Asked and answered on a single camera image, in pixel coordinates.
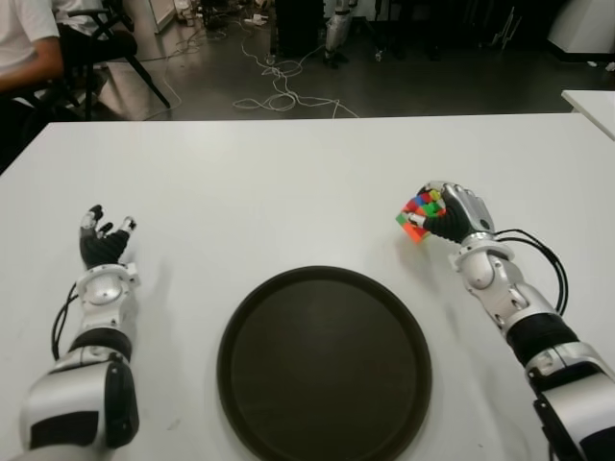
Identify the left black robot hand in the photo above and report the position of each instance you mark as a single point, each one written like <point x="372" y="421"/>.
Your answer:
<point x="101" y="247"/>

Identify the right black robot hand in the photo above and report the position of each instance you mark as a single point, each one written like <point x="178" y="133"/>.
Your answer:
<point x="466" y="216"/>

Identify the multicoloured Rubik's cube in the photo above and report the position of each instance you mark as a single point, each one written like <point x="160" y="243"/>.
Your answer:
<point x="423" y="209"/>

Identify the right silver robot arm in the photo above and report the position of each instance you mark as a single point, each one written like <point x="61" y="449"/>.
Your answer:
<point x="483" y="274"/>

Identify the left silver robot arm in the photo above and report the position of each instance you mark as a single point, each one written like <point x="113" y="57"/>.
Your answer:
<point x="103" y="290"/>

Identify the dark round plate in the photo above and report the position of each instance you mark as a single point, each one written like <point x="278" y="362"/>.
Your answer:
<point x="327" y="365"/>

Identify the white side table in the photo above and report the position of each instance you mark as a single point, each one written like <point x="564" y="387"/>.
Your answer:
<point x="596" y="103"/>

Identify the black chair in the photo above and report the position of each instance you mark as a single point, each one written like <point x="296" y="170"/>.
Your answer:
<point x="110" y="45"/>

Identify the person in white shirt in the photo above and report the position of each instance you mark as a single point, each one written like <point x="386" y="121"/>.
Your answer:
<point x="19" y="38"/>

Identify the white cabinet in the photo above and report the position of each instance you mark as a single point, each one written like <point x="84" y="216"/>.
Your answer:
<point x="586" y="24"/>

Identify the silver standing robot leg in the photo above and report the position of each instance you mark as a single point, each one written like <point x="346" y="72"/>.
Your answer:
<point x="336" y="29"/>

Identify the white panel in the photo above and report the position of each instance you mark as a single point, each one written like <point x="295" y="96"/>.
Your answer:
<point x="161" y="14"/>

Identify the black cabinet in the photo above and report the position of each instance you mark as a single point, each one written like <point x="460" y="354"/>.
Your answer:
<point x="298" y="29"/>

